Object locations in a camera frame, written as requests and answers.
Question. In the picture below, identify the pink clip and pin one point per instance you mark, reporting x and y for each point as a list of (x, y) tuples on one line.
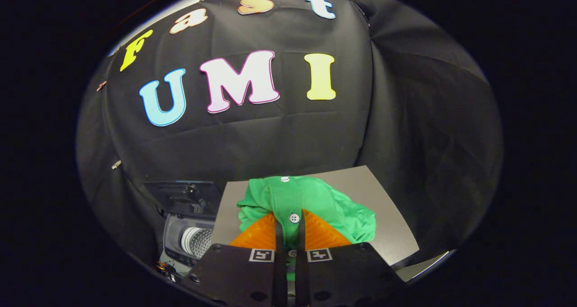
[(101, 85)]

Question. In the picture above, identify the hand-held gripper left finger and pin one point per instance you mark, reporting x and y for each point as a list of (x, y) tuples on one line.
[(243, 280)]

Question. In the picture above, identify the grey cabinet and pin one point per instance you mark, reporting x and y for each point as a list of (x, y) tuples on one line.
[(387, 208)]

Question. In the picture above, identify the black backdrop cloth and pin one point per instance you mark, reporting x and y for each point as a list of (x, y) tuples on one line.
[(270, 135)]

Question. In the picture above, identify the silver clip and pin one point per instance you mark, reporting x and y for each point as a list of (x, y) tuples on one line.
[(116, 164)]

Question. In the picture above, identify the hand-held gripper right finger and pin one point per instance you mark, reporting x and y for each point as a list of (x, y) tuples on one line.
[(342, 280)]

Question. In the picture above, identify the green polo shirt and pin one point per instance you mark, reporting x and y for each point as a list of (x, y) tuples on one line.
[(311, 194)]

